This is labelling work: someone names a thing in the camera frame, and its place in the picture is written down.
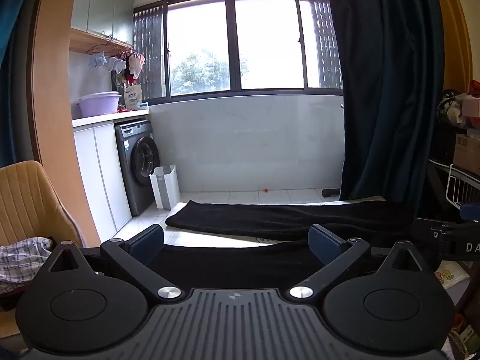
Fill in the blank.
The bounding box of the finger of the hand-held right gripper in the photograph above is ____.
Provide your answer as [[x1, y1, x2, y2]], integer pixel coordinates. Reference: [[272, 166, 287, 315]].
[[410, 217, 451, 251]]

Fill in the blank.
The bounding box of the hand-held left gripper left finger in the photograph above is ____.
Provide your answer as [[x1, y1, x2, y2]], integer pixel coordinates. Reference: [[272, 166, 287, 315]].
[[35, 224, 186, 304]]

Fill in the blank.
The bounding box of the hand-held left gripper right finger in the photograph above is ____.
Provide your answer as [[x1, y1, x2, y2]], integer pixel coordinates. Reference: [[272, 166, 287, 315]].
[[288, 224, 437, 302]]

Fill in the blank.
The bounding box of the black knitted sweater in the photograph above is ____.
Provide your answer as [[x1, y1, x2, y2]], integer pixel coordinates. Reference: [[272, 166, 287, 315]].
[[148, 199, 428, 297]]

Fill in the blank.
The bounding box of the white trash bin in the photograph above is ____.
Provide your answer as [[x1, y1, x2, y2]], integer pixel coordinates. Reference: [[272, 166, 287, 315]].
[[149, 165, 181, 211]]

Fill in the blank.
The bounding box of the grey washing machine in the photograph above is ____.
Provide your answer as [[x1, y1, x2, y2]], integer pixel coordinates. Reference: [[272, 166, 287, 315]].
[[114, 119, 161, 217]]

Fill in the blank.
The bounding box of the white base cabinet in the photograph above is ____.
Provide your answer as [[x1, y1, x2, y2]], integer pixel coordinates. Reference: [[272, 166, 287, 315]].
[[72, 109, 151, 242]]

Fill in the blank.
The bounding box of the cardboard box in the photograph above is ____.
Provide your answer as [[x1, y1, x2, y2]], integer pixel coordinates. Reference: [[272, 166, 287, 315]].
[[453, 131, 480, 175]]

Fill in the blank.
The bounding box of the yellow upholstered chair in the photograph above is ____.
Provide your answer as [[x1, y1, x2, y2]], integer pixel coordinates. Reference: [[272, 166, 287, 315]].
[[0, 160, 89, 248]]

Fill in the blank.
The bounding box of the blue white plaid shirt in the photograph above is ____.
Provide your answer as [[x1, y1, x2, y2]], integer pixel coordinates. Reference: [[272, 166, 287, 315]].
[[0, 236, 55, 293]]

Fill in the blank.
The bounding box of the pink box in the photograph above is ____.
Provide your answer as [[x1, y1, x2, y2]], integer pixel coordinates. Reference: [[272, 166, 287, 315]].
[[461, 95, 480, 119]]

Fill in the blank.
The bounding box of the white detergent bag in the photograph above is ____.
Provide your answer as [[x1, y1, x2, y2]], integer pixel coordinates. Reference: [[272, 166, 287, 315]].
[[124, 84, 142, 109]]

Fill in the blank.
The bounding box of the purple plastic basin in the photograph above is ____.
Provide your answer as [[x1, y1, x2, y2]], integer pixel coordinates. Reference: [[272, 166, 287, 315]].
[[77, 91, 122, 119]]

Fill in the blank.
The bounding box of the dark blue curtain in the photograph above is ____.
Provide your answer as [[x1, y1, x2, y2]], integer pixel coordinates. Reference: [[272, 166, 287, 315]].
[[323, 0, 447, 218], [0, 0, 47, 169]]

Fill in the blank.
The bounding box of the wooden partition panel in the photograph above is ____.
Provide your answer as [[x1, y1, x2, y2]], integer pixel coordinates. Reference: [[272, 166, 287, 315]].
[[32, 0, 102, 248]]

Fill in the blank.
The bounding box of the hanging rack with socks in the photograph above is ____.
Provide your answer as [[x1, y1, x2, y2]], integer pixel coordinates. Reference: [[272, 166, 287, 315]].
[[86, 35, 147, 87]]

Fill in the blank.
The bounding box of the dark framed window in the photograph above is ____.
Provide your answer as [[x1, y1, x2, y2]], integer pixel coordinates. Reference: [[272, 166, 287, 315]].
[[133, 0, 344, 100]]

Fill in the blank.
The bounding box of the white wire basket shelf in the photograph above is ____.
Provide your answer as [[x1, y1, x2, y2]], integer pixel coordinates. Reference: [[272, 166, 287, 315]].
[[427, 157, 480, 211]]

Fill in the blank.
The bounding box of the grey-green wall cabinet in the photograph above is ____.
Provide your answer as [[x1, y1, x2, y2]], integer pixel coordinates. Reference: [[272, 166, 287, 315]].
[[71, 0, 135, 46]]

